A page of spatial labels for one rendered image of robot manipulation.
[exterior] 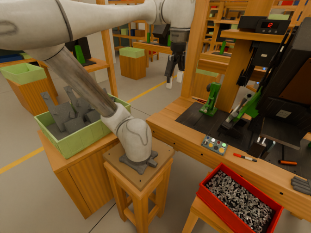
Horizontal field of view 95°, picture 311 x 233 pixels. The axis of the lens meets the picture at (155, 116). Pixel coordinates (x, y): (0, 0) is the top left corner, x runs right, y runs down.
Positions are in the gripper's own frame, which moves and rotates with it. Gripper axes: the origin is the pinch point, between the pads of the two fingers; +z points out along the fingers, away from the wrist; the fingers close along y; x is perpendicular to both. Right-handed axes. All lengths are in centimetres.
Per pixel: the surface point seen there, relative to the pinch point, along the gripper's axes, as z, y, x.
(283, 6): -68, -719, 19
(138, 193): 46, 42, 9
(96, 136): 48, 29, -47
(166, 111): 43, -29, -20
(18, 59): 102, -56, -611
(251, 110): 17, -29, 41
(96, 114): 42, 16, -64
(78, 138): 41, 42, -48
